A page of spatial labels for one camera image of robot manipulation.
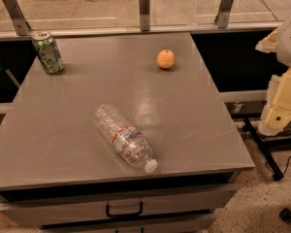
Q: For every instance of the black drawer handle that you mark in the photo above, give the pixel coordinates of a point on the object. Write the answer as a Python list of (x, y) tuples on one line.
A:
[(124, 209)]

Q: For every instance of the clear plastic water bottle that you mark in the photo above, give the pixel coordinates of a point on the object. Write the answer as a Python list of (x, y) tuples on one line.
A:
[(126, 139)]

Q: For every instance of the metal railing bracket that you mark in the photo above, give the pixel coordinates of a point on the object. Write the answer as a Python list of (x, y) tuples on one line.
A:
[(22, 28), (223, 14), (144, 12)]

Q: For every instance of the left metal railing bracket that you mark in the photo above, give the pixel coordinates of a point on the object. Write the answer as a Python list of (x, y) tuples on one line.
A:
[(22, 28)]

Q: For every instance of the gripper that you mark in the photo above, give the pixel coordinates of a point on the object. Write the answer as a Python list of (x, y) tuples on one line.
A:
[(290, 43)]

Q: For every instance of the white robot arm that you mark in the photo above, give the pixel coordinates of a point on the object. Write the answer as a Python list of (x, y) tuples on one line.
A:
[(279, 42)]

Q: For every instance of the right metal railing bracket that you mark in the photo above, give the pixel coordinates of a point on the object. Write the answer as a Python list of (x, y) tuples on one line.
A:
[(223, 14)]

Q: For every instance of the middle metal railing bracket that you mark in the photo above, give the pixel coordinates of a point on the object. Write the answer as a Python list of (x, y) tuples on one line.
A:
[(144, 12)]

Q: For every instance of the grey cabinet drawer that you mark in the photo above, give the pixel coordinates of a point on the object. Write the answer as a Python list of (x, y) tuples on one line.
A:
[(86, 208), (168, 224)]

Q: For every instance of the black metal stand leg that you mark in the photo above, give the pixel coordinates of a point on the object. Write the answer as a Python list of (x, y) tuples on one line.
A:
[(248, 127)]

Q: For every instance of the lower grey cabinet drawer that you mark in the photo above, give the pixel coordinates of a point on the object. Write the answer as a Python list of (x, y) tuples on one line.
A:
[(168, 224)]

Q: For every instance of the green soda can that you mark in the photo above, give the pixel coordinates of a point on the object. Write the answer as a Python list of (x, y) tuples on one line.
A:
[(48, 52)]

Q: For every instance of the orange fruit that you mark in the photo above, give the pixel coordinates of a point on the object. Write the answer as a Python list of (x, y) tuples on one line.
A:
[(165, 59)]

